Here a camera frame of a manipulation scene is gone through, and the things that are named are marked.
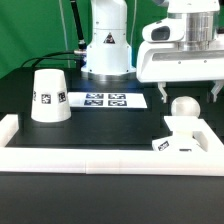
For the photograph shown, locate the white lamp bulb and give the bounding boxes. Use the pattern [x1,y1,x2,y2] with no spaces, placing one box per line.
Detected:
[171,96,201,117]

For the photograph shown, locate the white lamp base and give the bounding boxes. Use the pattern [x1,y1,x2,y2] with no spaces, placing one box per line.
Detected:
[151,115,209,153]

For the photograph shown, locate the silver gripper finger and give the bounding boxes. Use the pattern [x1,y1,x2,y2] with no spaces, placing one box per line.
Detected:
[211,80,224,102]
[157,82,167,103]

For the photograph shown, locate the white U-shaped fence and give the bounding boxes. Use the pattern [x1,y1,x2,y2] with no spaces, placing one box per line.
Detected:
[0,114,224,176]

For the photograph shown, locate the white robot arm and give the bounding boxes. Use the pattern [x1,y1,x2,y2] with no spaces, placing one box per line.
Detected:
[81,0,224,99]

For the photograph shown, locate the white lamp shade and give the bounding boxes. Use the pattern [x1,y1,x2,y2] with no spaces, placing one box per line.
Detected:
[31,69,71,123]

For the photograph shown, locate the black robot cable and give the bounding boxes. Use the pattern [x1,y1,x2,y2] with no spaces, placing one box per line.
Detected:
[20,0,88,69]

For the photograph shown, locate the white marker sheet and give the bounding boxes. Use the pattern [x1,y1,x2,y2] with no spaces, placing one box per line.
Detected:
[68,92,147,109]

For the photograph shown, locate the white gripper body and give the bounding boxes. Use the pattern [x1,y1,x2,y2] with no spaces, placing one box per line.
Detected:
[137,19,224,83]

